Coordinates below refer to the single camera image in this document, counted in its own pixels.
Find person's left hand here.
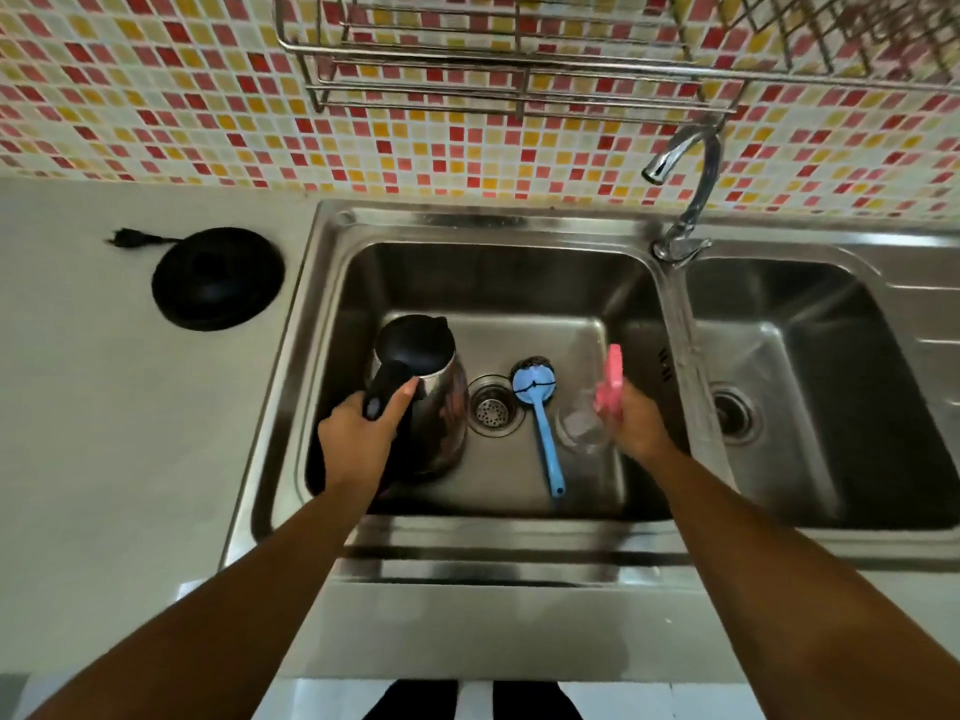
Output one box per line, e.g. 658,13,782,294
317,376,421,494

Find person's right hand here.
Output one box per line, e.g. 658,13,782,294
604,378,680,469

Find stainless steel electric kettle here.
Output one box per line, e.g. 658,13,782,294
363,314,471,488

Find clear spray bottle pink nozzle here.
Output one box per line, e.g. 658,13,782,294
555,343,625,455

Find person's left forearm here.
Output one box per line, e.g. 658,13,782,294
26,472,380,720

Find person's right forearm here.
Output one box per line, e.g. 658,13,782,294
646,448,960,720

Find round sink drain strainer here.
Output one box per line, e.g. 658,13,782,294
709,383,762,446
467,374,525,439

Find stainless steel double sink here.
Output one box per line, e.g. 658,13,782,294
219,199,960,593

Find black kettle base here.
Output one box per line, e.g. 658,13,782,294
151,226,286,332

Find person's black trousers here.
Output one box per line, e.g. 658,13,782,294
363,679,583,720

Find chrome faucet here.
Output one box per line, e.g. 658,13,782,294
642,124,723,265

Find blue handled scrub brush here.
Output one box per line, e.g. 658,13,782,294
510,356,567,500

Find black power cord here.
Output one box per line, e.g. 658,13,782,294
105,228,183,250

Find metal wire wall rack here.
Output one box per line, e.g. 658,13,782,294
273,0,960,128

